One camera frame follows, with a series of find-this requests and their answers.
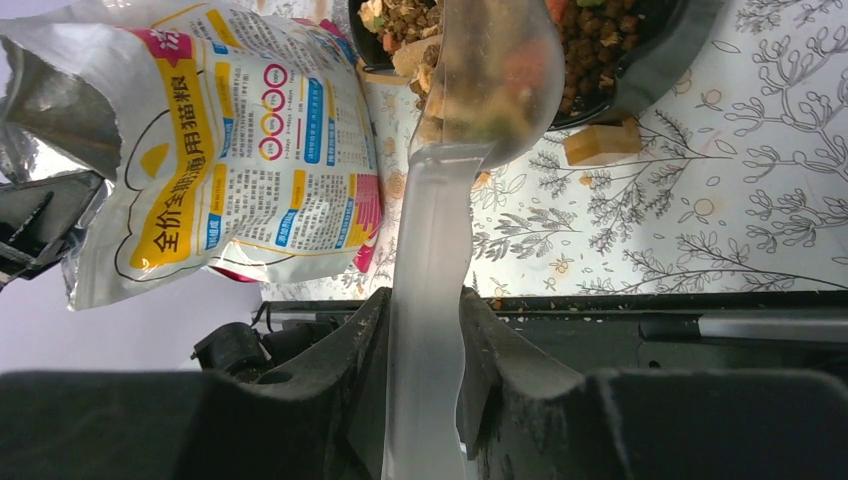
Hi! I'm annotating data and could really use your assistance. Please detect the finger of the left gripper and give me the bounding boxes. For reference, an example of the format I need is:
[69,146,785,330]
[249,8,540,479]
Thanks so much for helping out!
[1,171,104,285]

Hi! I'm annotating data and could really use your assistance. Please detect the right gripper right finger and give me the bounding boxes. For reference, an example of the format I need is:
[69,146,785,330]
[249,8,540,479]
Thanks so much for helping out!
[460,288,847,479]

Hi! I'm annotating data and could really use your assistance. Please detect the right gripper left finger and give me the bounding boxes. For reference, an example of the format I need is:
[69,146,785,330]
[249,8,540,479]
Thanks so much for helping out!
[1,288,391,479]

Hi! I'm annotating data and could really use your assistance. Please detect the cat food bag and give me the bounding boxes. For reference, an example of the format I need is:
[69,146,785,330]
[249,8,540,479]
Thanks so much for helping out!
[1,1,382,310]

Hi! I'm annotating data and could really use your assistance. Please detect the pet food kibble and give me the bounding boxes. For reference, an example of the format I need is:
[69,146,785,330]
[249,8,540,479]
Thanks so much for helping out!
[349,1,675,131]

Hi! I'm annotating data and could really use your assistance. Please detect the small tan wooden block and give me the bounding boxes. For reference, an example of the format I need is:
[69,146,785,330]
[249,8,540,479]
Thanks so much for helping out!
[563,117,642,168]

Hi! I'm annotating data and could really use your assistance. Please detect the black bowl fish print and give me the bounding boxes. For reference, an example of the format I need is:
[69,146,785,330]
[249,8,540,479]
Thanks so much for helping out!
[347,0,727,132]

